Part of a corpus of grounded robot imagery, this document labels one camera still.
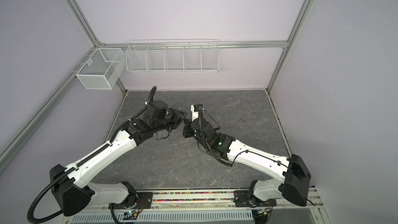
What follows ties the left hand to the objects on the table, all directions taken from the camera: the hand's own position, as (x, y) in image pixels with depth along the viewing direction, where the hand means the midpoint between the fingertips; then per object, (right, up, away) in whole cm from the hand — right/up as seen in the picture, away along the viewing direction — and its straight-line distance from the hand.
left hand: (187, 117), depth 73 cm
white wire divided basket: (-13, +38, +27) cm, 48 cm away
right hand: (-2, -2, -1) cm, 3 cm away
